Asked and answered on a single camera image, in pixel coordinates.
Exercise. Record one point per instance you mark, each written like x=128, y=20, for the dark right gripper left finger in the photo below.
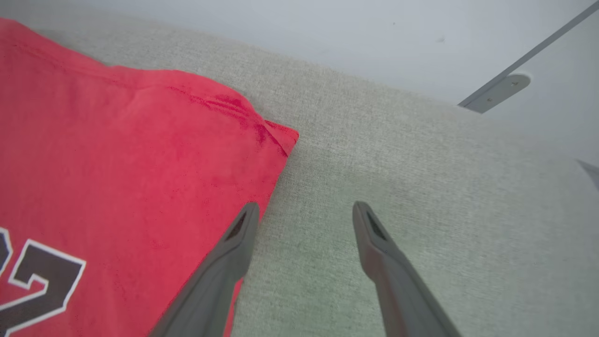
x=215, y=281

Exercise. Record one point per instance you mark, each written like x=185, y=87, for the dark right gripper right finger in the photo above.
x=398, y=290

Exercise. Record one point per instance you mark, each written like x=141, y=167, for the red sports jersey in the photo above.
x=117, y=187

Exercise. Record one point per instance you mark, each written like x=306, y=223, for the grey fabric sofa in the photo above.
x=374, y=154

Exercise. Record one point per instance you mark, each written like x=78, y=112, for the rounded grey metal bracket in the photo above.
x=503, y=91

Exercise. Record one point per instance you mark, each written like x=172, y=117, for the grey metal post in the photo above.
x=547, y=42

